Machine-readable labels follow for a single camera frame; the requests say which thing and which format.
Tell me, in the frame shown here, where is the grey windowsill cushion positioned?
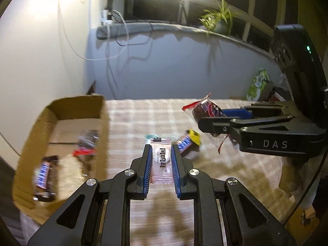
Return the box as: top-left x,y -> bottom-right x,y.
96,22 -> 273,59

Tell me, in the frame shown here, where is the potted spider plant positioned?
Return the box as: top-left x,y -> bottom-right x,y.
199,0 -> 240,36

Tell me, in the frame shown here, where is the dark red candy wrapper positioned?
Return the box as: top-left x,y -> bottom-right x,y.
72,129 -> 99,174

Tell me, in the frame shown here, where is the pale cracker packet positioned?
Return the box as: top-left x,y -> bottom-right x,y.
57,154 -> 84,200

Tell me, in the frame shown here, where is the small Snickers bar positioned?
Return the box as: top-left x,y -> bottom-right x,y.
175,129 -> 201,157

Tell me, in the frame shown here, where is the black cable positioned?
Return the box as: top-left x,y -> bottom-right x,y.
107,6 -> 155,47

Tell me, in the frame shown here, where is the pink striped candy packet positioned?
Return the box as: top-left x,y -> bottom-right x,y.
150,137 -> 173,184

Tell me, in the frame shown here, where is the pink plaid tablecloth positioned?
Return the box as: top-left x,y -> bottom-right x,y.
20,97 -> 303,246

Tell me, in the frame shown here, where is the cardboard box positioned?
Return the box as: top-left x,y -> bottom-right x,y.
12,95 -> 109,224

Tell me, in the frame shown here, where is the clear bag of red snacks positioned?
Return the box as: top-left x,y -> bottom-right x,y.
182,93 -> 230,154

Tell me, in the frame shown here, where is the white power adapter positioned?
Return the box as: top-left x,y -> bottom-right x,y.
101,9 -> 113,26

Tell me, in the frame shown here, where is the white cable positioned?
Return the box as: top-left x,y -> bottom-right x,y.
57,2 -> 130,62

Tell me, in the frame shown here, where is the large Snickers bar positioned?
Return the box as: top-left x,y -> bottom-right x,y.
33,156 -> 58,202

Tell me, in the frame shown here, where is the green white snack bag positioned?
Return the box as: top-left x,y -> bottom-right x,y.
246,69 -> 271,101

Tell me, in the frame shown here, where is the teal round candy packet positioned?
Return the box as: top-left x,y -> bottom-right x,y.
145,134 -> 159,144

